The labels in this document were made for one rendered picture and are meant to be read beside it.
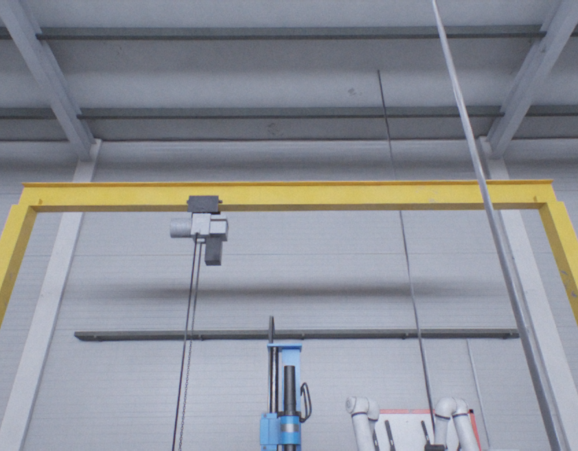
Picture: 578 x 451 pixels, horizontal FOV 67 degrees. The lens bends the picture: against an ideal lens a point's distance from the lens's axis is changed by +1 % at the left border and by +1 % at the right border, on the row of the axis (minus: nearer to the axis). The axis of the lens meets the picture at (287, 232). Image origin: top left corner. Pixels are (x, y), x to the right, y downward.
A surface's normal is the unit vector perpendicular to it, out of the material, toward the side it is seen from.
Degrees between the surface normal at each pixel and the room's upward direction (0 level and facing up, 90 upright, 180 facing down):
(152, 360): 90
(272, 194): 90
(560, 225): 90
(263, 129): 173
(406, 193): 90
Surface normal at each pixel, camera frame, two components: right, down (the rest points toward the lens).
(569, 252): 0.00, -0.48
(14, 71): 0.00, 0.82
